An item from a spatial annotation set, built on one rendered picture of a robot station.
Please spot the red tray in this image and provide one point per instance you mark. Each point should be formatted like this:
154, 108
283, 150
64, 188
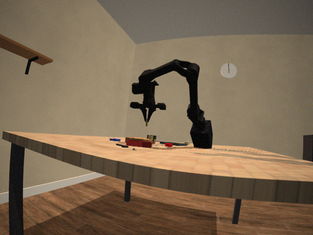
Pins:
139, 143

